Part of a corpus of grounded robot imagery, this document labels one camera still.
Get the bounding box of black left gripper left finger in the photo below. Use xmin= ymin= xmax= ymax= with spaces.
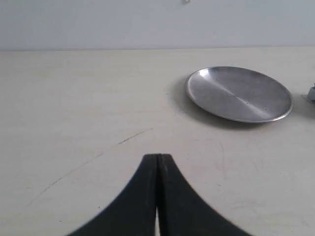
xmin=70 ymin=154 xmax=159 ymax=236

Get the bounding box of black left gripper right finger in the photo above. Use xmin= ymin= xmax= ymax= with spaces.
xmin=157 ymin=154 xmax=249 ymax=236

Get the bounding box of red dome push button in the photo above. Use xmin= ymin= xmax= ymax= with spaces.
xmin=302 ymin=85 xmax=315 ymax=105

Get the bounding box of round steel plate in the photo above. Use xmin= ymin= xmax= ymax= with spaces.
xmin=185 ymin=66 xmax=293 ymax=124

